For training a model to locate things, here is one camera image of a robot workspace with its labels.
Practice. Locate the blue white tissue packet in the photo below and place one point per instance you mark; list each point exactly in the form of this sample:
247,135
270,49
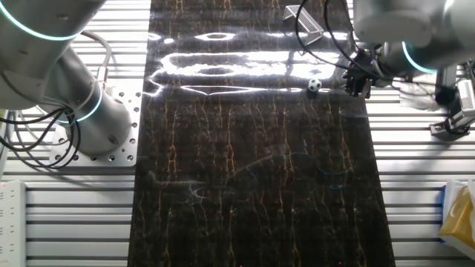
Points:
443,204

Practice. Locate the crumpled white tissue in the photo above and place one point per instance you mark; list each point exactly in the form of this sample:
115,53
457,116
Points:
419,96

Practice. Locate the black marble pattern mat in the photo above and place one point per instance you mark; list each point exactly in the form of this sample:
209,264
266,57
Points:
241,167

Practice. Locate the small black white soccer ball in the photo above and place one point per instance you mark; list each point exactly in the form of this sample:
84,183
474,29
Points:
314,84

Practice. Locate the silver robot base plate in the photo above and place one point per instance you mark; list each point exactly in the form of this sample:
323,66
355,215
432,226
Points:
126,148

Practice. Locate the white power strip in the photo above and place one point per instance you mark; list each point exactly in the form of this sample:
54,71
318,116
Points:
11,226

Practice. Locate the camera stand bracket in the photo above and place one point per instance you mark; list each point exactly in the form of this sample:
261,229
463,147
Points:
439,130

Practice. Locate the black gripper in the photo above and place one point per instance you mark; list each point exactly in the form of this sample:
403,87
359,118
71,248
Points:
365,66

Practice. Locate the white mesh goal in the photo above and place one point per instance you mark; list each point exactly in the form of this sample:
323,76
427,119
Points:
306,20

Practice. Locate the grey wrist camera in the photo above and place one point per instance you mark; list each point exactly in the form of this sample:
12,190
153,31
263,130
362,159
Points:
447,76

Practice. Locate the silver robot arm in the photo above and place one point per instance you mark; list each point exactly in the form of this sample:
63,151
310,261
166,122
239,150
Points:
408,22

